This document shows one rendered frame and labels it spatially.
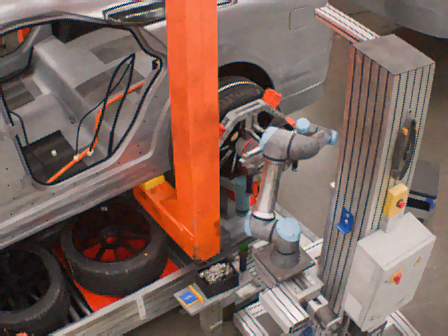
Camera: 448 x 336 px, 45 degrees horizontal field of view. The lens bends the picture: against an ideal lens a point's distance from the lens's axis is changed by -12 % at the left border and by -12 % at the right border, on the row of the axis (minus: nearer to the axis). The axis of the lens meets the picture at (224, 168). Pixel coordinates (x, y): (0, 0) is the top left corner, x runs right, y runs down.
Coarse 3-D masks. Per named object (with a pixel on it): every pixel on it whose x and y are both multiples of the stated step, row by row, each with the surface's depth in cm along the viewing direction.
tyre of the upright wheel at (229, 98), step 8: (224, 80) 346; (232, 80) 346; (240, 80) 349; (248, 80) 356; (224, 88) 339; (232, 88) 338; (240, 88) 339; (248, 88) 341; (256, 88) 344; (224, 96) 335; (232, 96) 333; (240, 96) 334; (248, 96) 338; (256, 96) 342; (224, 104) 330; (232, 104) 333; (240, 104) 337; (224, 112) 332; (280, 112) 363
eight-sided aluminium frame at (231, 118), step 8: (248, 104) 337; (256, 104) 339; (264, 104) 337; (232, 112) 331; (240, 112) 332; (248, 112) 332; (256, 112) 336; (272, 112) 345; (224, 120) 331; (232, 120) 327; (240, 120) 331; (232, 128) 331; (280, 128) 357; (224, 136) 330; (256, 168) 372; (256, 176) 367; (224, 184) 352; (232, 184) 357
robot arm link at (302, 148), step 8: (320, 128) 298; (296, 136) 262; (304, 136) 264; (312, 136) 275; (320, 136) 279; (328, 136) 289; (336, 136) 296; (296, 144) 260; (304, 144) 261; (312, 144) 263; (320, 144) 274; (296, 152) 260; (304, 152) 261; (312, 152) 264
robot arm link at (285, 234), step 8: (280, 224) 275; (288, 224) 275; (296, 224) 276; (272, 232) 276; (280, 232) 272; (288, 232) 272; (296, 232) 273; (272, 240) 277; (280, 240) 275; (288, 240) 273; (296, 240) 275; (280, 248) 278; (288, 248) 277; (296, 248) 279
